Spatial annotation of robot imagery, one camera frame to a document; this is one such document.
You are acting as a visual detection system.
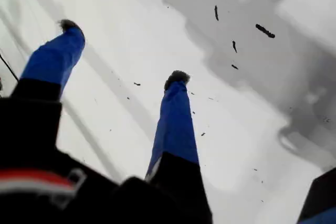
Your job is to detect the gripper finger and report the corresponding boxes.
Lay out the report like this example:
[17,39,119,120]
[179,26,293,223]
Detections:
[10,18,86,102]
[144,70,213,224]

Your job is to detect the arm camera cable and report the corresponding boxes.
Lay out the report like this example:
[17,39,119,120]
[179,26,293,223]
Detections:
[0,52,19,82]

